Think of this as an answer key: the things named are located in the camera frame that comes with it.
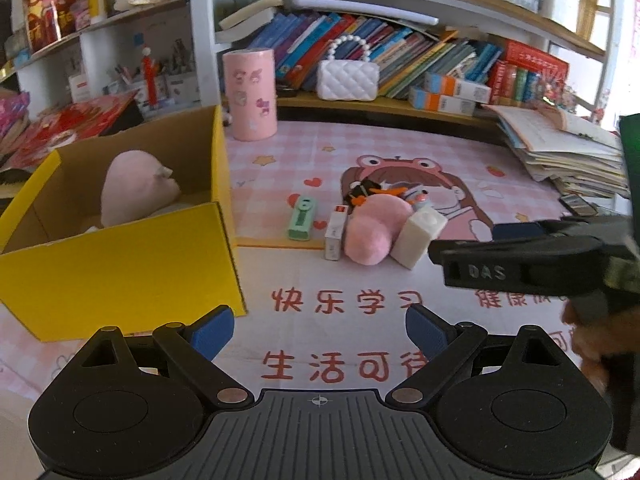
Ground white rectangular eraser block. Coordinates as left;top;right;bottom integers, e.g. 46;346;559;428
390;206;448;270

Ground yellow cardboard box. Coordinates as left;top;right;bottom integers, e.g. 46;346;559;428
1;107;246;341

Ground black binder clip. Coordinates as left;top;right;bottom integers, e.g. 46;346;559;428
343;179;408;207

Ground small white red box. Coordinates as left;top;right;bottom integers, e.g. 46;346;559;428
324;205;348;261

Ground large pink plush toy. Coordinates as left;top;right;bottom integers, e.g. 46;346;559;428
101;150;181;228

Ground person right hand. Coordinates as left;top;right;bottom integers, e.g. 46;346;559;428
561;301;608;396

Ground small black card device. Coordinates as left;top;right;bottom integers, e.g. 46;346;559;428
559;194;598;218

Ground stack of papers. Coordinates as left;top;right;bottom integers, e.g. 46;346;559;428
485;104;630;197

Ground upper orange blue box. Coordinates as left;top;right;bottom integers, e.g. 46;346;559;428
424;73;491;104

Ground orange blue box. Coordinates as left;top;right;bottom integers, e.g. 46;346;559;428
408;87;476;117
424;73;491;104

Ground lower orange blue box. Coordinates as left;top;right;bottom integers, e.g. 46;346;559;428
408;87;476;117

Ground red dictionary book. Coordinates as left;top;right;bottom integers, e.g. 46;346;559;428
500;39;570;82

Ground white bookshelf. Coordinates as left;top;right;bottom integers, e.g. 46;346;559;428
188;0;618;134

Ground white quilted pearl handbag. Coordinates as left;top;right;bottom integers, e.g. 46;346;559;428
316;35;380;102

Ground red paper sheets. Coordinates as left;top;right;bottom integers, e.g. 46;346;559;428
1;91;143;172

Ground red figurine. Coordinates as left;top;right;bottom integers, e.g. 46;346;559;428
142;46;157;108

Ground pink cylinder container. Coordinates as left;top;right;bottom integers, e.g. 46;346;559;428
222;48;278;142

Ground white yellow bottle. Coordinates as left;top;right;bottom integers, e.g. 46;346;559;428
88;0;108;25

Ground red fortune god decoration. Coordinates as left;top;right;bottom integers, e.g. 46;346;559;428
23;0;76;53

